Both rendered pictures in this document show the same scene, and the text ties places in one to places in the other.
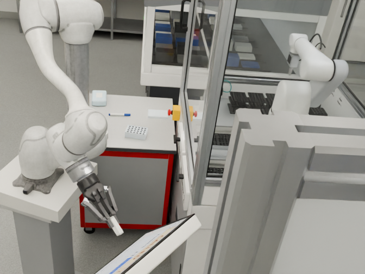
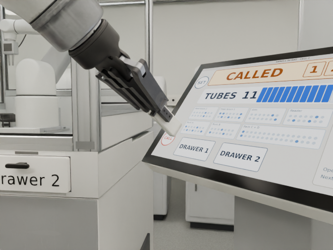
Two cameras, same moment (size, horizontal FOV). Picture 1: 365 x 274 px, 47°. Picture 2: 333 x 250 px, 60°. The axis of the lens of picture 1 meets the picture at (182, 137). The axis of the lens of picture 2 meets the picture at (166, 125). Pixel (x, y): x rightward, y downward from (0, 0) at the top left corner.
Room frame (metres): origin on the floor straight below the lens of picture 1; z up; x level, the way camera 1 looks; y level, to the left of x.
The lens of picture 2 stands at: (0.91, 0.71, 1.10)
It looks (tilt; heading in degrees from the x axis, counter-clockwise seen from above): 4 degrees down; 285
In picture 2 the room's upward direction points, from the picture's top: straight up
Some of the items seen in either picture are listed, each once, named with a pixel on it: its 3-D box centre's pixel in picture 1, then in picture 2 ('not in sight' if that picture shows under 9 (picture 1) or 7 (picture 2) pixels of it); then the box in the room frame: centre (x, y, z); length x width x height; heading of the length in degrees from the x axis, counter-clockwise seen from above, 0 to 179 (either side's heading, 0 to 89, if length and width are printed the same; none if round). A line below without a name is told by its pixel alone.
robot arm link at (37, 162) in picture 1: (39, 149); not in sight; (1.51, 0.64, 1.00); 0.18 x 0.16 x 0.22; 122
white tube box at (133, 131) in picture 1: (136, 132); not in sight; (2.09, 0.28, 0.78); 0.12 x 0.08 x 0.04; 87
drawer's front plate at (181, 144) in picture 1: (181, 144); not in sight; (1.88, 0.00, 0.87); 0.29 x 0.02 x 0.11; 7
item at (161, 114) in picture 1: (157, 113); not in sight; (2.35, 0.18, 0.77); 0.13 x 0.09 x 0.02; 97
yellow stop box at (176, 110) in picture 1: (175, 112); not in sight; (2.21, 0.06, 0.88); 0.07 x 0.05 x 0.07; 7
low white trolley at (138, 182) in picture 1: (126, 166); not in sight; (2.25, 0.35, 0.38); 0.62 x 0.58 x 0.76; 7
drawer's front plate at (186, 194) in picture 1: (184, 181); (25, 173); (1.57, -0.04, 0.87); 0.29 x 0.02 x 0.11; 7
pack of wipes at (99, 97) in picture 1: (99, 98); not in sight; (2.44, 0.58, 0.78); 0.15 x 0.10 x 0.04; 12
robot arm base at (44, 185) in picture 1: (36, 176); not in sight; (1.49, 0.66, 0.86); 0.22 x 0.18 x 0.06; 173
